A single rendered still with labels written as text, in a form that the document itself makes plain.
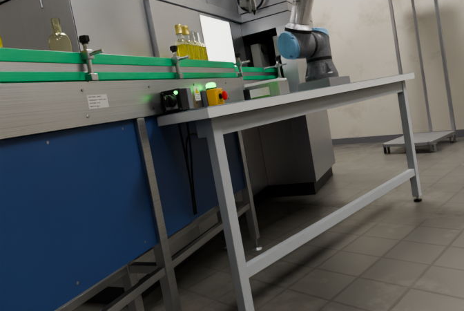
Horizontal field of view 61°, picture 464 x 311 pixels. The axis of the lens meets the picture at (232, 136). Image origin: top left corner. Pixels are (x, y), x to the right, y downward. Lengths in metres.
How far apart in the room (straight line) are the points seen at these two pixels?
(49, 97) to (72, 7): 0.66
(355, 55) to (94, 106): 4.32
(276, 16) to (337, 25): 2.46
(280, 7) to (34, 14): 1.71
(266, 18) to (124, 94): 1.85
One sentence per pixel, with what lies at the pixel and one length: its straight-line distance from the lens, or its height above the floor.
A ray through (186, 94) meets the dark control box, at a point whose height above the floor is 0.81.
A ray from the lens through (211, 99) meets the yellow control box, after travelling 1.67.
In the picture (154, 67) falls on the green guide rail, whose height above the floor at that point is 0.93.
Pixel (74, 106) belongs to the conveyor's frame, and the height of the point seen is 0.81.
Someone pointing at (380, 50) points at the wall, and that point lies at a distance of 5.08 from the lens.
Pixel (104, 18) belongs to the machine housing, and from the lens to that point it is 1.80.
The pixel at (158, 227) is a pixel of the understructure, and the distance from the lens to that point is 1.38.
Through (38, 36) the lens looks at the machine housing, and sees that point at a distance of 1.82.
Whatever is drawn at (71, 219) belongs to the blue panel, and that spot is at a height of 0.52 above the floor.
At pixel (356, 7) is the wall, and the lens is 5.24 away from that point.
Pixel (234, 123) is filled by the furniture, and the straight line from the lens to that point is 1.34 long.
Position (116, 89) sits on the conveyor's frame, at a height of 0.85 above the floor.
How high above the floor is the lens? 0.74
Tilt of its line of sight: 4 degrees down
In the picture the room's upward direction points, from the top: 10 degrees counter-clockwise
